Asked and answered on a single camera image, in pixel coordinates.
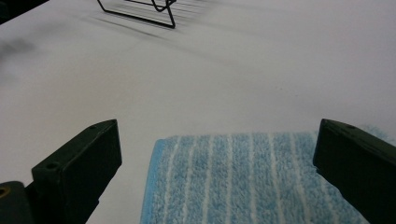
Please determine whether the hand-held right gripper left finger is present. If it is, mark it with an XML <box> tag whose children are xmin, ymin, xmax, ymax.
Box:
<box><xmin>31</xmin><ymin>119</ymin><xmax>123</xmax><ymax>224</ymax></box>

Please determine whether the black wire rack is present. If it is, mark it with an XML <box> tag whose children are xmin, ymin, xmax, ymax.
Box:
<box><xmin>96</xmin><ymin>0</ymin><xmax>177</xmax><ymax>30</ymax></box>

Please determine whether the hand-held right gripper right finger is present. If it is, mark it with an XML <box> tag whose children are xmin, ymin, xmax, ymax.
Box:
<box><xmin>312</xmin><ymin>118</ymin><xmax>396</xmax><ymax>224</ymax></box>

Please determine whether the blue white striped towel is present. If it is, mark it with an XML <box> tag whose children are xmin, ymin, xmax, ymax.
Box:
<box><xmin>139</xmin><ymin>124</ymin><xmax>396</xmax><ymax>224</ymax></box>

